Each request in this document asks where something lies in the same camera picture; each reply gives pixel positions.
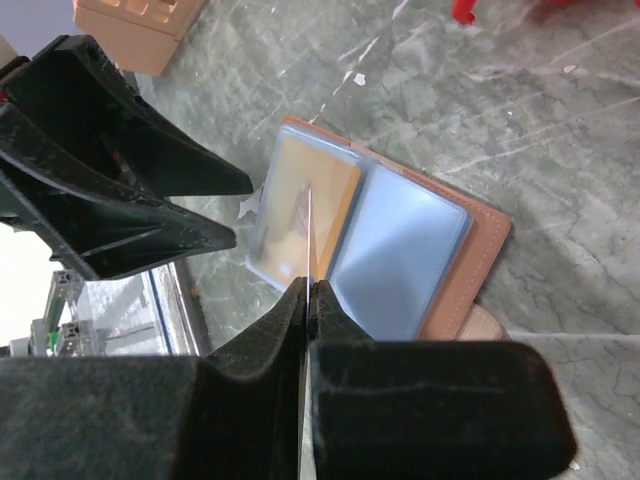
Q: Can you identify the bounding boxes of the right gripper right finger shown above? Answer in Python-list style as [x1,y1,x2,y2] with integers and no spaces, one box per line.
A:
[309,281,578,479]

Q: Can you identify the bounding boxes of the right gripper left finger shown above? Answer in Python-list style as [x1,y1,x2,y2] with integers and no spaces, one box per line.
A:
[1,279,306,479]

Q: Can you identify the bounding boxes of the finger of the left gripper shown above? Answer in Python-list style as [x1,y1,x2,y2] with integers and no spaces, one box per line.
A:
[1,103,236,280]
[2,35,253,196]

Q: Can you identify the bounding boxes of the brown leather card holder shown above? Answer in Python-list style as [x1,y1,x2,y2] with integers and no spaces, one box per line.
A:
[241,117,511,340]

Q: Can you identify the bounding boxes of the gold magnetic stripe card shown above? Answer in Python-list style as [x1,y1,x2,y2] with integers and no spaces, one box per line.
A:
[247,130,362,289]

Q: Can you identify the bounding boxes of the red bin with cards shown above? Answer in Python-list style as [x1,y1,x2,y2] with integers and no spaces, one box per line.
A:
[451,0,476,26]

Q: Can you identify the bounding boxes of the peach file organizer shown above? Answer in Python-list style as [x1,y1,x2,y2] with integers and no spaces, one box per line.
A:
[73,0,204,77]

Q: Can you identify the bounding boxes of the aluminium rail frame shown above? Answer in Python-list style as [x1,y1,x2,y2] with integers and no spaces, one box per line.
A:
[23,261,210,357]

